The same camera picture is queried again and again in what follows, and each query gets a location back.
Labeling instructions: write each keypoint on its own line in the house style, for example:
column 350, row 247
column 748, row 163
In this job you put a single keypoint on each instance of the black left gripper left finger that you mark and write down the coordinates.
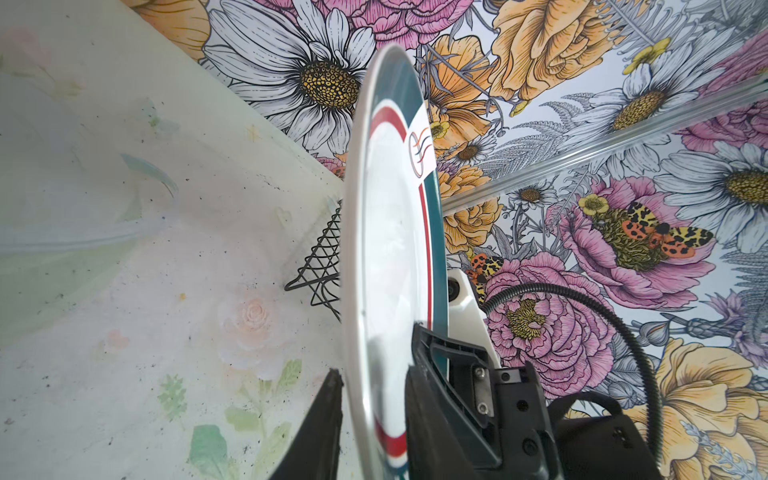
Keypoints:
column 315, row 450

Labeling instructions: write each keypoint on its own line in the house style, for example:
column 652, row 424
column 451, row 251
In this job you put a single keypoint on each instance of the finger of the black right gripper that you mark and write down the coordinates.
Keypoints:
column 460, row 374

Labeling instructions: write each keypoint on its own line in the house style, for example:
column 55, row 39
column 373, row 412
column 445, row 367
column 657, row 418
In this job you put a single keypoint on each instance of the black wire dish rack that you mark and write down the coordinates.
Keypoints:
column 320, row 271

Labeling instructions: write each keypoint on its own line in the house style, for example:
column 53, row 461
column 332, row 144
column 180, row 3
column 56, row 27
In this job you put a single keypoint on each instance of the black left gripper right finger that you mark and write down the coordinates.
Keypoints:
column 433, row 451

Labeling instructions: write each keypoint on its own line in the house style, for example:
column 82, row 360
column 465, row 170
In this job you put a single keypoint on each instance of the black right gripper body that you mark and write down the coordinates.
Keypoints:
column 580, row 436

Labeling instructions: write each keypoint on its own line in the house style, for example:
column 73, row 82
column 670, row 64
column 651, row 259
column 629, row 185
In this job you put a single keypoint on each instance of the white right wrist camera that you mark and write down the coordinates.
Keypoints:
column 466, row 321

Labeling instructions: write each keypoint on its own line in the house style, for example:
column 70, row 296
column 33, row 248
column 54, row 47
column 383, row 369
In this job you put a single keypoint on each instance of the rearmost green red rimmed plate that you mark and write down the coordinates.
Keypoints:
column 392, row 271

